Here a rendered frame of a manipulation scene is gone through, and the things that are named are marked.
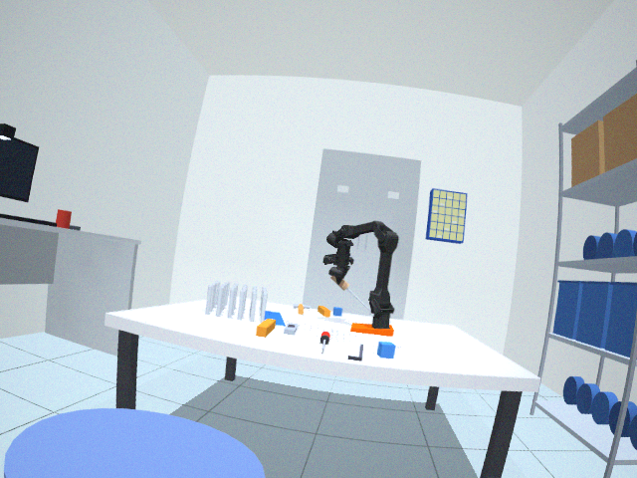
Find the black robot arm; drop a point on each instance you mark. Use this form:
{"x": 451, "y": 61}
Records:
{"x": 387, "y": 239}

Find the grey l-shaped hex key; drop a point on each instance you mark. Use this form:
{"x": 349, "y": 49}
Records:
{"x": 359, "y": 358}

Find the red-handled screwdriver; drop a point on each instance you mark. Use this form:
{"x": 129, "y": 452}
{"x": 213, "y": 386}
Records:
{"x": 324, "y": 339}

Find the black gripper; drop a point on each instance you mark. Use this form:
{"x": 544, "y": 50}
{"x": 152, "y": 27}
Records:
{"x": 341, "y": 269}

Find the hammer with orange handle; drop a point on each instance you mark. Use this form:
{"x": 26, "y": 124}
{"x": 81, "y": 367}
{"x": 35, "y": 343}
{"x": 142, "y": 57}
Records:
{"x": 300, "y": 308}

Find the blue taped strip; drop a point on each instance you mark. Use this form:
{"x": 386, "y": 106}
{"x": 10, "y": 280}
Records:
{"x": 275, "y": 316}

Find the yellow flat bar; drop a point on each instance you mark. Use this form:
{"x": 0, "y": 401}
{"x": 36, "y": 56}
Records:
{"x": 324, "y": 311}
{"x": 265, "y": 328}

